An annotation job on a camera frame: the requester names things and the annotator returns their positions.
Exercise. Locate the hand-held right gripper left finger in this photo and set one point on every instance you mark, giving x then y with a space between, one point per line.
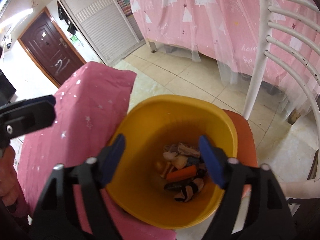
113 160

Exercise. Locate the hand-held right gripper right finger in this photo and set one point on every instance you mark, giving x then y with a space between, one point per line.
211 160

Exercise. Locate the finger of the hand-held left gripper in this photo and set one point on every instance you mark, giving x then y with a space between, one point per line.
30 120
32 101

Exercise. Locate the long orange box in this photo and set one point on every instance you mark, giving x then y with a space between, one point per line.
182 173

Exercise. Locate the black patterned sock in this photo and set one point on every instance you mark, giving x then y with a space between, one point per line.
190 191

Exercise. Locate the yellow plastic bin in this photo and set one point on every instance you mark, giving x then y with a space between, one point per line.
150 120

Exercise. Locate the person's left hand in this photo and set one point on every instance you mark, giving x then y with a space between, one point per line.
10 180

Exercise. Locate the dark brown door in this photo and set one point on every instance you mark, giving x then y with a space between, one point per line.
47 47

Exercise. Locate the pink star tablecloth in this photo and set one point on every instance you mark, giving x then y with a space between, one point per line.
95 92

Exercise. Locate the black hanging bag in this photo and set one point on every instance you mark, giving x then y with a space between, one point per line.
71 28
61 11

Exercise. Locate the ceiling light tube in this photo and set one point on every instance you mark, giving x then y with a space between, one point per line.
25 11

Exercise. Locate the white chair orange seat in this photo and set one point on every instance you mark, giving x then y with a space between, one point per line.
254 67

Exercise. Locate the white louvered door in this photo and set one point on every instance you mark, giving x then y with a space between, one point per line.
105 25

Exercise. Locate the colourful grid poster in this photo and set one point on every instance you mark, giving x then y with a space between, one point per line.
122 0

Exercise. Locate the black wall television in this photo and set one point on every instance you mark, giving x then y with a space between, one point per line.
6 87

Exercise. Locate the white security camera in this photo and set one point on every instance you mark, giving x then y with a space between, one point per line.
8 42

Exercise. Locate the wooden bunk bed frame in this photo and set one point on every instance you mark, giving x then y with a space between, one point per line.
152 45

